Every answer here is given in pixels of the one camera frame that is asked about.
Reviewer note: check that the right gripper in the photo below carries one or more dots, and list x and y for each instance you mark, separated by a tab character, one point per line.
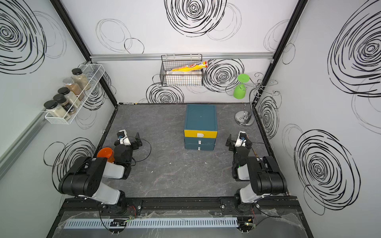
231	143

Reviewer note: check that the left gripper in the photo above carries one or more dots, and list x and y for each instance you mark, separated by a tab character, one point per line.
134	143

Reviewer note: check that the teal drawer cabinet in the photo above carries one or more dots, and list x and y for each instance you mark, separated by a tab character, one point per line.
202	118

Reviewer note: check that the yellow top drawer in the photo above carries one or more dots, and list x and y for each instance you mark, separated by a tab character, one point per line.
200	134

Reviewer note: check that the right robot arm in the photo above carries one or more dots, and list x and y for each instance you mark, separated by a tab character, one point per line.
263	174

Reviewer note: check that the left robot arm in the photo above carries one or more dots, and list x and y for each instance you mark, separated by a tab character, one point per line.
84	178

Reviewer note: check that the orange cup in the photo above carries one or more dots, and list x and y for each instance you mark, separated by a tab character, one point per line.
108	153

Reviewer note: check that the chrome glass holder stand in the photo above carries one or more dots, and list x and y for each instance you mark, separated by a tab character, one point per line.
245	117

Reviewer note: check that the green plastic wine glass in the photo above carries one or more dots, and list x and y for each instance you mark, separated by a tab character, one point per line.
240	89

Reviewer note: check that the spice jar white contents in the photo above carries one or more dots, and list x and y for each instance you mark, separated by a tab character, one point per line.
72	98

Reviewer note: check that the white spice rack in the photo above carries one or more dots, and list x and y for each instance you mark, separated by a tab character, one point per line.
93	99

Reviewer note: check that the spice jar dark contents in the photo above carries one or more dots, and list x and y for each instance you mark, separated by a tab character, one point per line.
63	101

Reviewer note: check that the spice jar tan contents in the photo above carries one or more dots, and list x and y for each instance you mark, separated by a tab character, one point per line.
81	79

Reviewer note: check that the spice jar brown contents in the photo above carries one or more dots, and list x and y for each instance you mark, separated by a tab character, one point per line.
74	87

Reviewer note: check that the spice jar light powder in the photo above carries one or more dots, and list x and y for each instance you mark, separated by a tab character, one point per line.
55	109

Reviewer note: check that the yellow snack tube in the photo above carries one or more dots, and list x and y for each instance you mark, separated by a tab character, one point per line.
191	67

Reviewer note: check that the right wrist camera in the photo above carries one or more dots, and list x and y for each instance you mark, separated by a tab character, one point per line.
241	140

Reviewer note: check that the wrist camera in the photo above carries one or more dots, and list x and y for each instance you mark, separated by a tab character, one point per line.
123	138
241	140

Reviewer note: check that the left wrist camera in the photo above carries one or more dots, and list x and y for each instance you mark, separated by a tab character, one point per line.
123	138

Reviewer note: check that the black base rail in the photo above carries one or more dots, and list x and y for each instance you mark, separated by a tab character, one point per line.
227	205

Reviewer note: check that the wire wall basket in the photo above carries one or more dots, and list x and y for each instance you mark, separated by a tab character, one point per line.
172	61

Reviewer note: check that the white cable duct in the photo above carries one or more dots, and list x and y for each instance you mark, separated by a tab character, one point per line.
208	222

